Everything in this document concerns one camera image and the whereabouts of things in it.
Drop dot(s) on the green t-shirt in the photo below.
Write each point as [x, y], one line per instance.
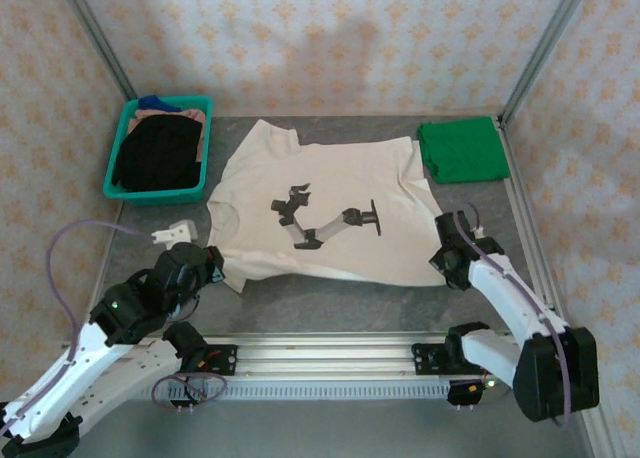
[465, 150]

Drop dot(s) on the cream t-shirt with robot print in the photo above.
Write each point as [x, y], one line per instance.
[345, 178]

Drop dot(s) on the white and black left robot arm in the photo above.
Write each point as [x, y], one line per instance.
[60, 383]

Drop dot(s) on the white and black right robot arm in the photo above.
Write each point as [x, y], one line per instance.
[505, 298]

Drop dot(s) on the teal plastic basket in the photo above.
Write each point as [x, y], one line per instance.
[150, 197]

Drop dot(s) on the black controller box with lights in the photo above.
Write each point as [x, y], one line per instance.
[465, 393]

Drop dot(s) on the black t-shirt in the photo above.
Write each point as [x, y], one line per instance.
[155, 153]

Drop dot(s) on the blue garment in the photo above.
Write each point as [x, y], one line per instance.
[157, 103]

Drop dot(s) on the aluminium side rail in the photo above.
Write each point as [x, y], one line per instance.
[525, 213]

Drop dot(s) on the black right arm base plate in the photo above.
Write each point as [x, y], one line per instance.
[425, 360]

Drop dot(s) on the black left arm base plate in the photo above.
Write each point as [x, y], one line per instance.
[227, 360]

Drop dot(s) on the aluminium mounting rail beam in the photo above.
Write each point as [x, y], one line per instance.
[325, 358]

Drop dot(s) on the aluminium frame post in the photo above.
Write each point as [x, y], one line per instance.
[545, 43]
[95, 33]

